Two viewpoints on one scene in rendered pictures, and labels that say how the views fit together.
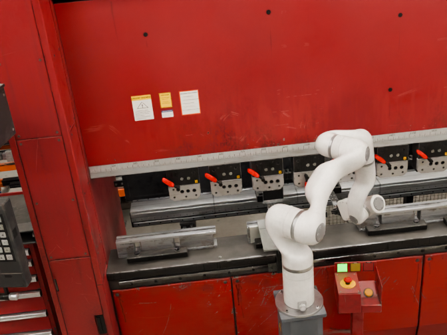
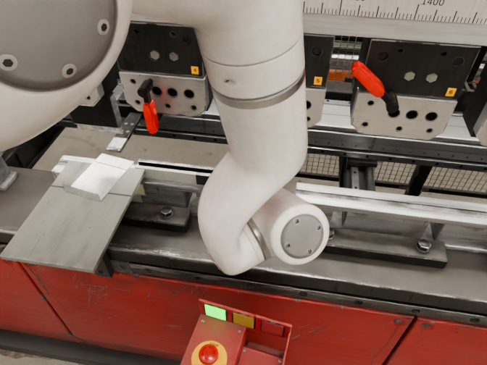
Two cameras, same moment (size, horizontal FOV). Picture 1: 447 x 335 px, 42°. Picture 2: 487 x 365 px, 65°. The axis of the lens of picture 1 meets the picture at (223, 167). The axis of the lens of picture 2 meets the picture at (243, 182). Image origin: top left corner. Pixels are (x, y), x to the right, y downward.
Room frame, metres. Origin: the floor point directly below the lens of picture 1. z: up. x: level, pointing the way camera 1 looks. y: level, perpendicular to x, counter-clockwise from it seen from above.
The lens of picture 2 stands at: (1.89, -0.65, 1.58)
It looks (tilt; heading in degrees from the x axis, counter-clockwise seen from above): 45 degrees down; 11
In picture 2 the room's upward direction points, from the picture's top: straight up
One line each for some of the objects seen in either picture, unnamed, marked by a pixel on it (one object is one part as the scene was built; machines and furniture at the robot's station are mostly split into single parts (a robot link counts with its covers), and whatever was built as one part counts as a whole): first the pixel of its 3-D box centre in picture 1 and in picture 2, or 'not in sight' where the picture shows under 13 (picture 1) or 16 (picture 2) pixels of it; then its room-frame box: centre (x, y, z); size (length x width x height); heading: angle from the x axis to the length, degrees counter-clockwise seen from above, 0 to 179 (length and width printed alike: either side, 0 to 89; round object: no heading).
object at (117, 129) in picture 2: (273, 194); (94, 113); (2.48, -0.23, 1.13); 0.10 x 0.02 x 0.10; 92
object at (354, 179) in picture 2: not in sight; (355, 147); (2.87, -0.82, 0.81); 0.64 x 0.08 x 0.14; 2
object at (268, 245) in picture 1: (279, 232); (80, 209); (2.33, -0.23, 1.00); 0.26 x 0.18 x 0.01; 2
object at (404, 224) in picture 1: (396, 227); (372, 245); (2.44, -0.84, 0.89); 0.30 x 0.05 x 0.03; 92
